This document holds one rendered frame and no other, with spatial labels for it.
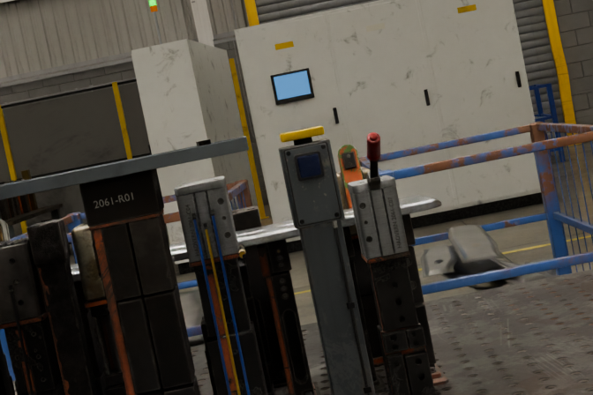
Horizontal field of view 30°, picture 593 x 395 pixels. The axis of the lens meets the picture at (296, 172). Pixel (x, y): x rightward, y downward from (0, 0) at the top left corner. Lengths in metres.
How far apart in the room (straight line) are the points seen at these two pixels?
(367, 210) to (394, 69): 7.96
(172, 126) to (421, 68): 2.21
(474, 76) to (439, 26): 0.52
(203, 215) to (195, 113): 7.96
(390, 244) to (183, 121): 7.99
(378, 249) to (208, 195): 0.27
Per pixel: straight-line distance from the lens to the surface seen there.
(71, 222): 4.87
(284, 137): 1.51
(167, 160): 1.48
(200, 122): 9.61
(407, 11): 9.67
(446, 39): 9.68
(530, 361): 1.92
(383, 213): 1.69
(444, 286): 3.59
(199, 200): 1.67
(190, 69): 9.63
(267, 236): 1.79
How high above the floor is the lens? 1.18
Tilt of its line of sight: 3 degrees down
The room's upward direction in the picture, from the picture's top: 11 degrees counter-clockwise
